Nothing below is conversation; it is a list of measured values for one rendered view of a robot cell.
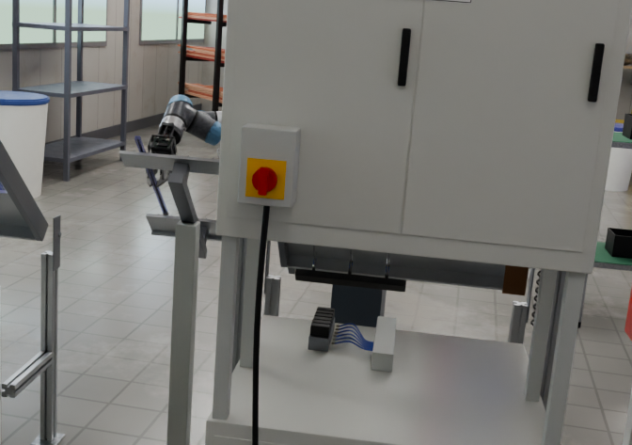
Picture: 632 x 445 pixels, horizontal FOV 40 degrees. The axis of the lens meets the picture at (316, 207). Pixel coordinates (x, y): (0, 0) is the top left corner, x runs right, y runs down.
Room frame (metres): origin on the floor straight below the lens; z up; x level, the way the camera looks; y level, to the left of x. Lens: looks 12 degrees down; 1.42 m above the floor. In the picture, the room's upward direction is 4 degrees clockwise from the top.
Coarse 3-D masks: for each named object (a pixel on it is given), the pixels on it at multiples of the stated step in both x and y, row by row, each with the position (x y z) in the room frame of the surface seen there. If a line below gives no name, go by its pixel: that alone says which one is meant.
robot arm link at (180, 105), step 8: (176, 96) 2.71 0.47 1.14; (184, 96) 2.71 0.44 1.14; (168, 104) 2.69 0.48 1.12; (176, 104) 2.67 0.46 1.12; (184, 104) 2.68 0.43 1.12; (192, 104) 2.73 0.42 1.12; (168, 112) 2.65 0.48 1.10; (176, 112) 2.64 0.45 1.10; (184, 112) 2.66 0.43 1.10; (192, 112) 2.68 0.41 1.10; (184, 120) 2.65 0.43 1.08; (192, 120) 2.67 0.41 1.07
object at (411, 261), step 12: (300, 252) 2.49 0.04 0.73; (312, 252) 2.48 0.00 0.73; (324, 252) 2.48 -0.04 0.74; (336, 252) 2.47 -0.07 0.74; (348, 252) 2.46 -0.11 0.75; (360, 252) 2.45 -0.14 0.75; (372, 252) 2.44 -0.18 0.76; (396, 264) 2.47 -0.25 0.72; (408, 264) 2.47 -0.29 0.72; (420, 264) 2.46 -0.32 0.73; (432, 264) 2.45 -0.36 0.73; (444, 264) 2.44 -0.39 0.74; (456, 264) 2.43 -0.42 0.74; (468, 264) 2.42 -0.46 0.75; (480, 264) 2.41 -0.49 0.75; (492, 264) 2.40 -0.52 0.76
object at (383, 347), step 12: (264, 288) 2.48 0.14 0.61; (528, 300) 2.42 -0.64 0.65; (324, 312) 2.09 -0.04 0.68; (528, 312) 2.40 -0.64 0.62; (312, 324) 2.00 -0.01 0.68; (324, 324) 2.01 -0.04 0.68; (348, 324) 2.12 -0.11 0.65; (384, 324) 2.09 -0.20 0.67; (312, 336) 1.99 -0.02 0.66; (324, 336) 1.99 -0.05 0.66; (336, 336) 2.04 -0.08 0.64; (360, 336) 2.04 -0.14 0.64; (384, 336) 2.00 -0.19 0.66; (312, 348) 1.99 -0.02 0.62; (324, 348) 1.98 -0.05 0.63; (372, 348) 1.91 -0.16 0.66; (384, 348) 1.92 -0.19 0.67; (372, 360) 1.89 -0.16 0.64; (384, 360) 1.89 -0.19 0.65
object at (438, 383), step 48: (288, 336) 2.07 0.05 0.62; (432, 336) 2.15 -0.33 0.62; (240, 384) 1.76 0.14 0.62; (288, 384) 1.78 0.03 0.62; (336, 384) 1.80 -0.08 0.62; (384, 384) 1.82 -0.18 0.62; (432, 384) 1.84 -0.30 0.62; (480, 384) 1.86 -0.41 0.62; (240, 432) 1.57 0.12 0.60; (288, 432) 1.56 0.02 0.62; (336, 432) 1.57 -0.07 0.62; (384, 432) 1.58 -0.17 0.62; (432, 432) 1.60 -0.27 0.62; (480, 432) 1.61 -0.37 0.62; (528, 432) 1.63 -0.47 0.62
